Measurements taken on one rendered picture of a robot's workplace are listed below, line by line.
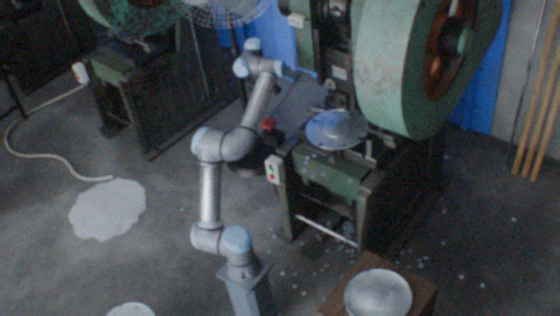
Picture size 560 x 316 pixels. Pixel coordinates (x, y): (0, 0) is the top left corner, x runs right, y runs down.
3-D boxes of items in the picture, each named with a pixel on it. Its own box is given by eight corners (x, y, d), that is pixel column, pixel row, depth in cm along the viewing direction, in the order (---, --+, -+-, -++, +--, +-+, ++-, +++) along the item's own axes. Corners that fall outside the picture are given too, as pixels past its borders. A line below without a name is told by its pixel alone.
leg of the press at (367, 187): (373, 288, 271) (376, 158, 212) (354, 278, 277) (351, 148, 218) (451, 182, 321) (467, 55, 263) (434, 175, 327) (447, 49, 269)
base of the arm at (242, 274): (247, 288, 225) (244, 274, 219) (220, 273, 232) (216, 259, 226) (268, 263, 234) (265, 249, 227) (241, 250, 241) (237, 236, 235)
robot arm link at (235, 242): (247, 269, 221) (242, 248, 212) (219, 261, 225) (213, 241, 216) (259, 247, 229) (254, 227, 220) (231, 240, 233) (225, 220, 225)
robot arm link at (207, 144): (218, 260, 221) (222, 134, 205) (188, 251, 226) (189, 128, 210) (231, 249, 232) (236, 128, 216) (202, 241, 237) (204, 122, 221)
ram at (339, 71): (349, 115, 236) (347, 57, 217) (322, 105, 244) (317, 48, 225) (370, 95, 246) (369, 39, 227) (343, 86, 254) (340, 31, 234)
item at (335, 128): (328, 103, 263) (328, 102, 262) (379, 122, 248) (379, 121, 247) (293, 136, 247) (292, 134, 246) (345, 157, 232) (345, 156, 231)
